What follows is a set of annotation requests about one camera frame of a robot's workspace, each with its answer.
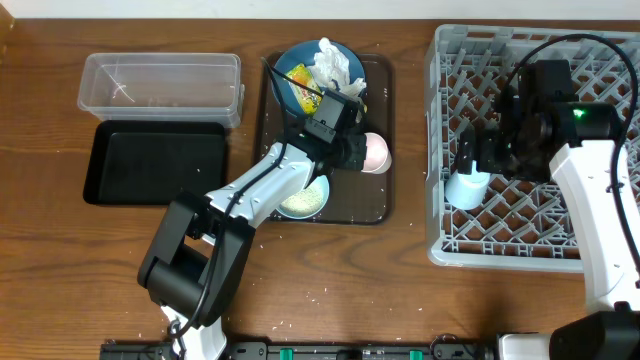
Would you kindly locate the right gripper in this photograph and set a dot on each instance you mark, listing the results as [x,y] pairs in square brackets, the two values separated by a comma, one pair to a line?
[467,151]

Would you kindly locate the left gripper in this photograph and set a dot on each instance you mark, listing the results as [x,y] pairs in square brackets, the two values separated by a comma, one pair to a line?
[355,151]

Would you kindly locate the pink plastic cup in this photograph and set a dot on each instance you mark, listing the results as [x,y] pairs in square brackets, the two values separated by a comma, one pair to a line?
[378,158]

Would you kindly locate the light blue plastic cup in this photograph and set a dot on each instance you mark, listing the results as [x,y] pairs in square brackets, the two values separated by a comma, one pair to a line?
[467,191]

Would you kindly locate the light blue rice bowl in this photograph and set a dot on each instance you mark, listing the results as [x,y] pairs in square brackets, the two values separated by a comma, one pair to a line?
[308,202]

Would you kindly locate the yellow snack wrapper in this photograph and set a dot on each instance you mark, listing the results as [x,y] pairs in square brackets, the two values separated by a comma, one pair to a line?
[304,95]

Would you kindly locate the white tissue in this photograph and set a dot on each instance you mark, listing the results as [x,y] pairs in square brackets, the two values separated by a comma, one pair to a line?
[331,70]

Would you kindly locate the dark blue plate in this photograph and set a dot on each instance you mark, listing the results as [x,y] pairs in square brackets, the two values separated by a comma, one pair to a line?
[304,53]

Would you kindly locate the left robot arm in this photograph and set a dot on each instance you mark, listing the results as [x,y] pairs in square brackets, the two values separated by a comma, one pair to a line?
[196,259]

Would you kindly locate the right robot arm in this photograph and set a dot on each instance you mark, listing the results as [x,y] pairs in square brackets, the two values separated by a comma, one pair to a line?
[546,133]

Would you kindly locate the grey dishwasher rack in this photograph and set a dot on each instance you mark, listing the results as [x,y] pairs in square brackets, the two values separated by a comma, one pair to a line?
[519,225]

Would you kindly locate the black waste tray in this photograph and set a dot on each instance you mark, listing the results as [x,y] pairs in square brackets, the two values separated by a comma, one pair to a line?
[148,163]

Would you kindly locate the dark brown serving tray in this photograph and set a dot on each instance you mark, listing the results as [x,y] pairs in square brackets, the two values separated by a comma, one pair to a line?
[355,198]

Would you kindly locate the clear plastic bin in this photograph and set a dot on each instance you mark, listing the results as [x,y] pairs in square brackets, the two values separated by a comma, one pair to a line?
[202,87]

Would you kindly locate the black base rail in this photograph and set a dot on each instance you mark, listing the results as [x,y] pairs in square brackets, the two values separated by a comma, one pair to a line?
[263,351]

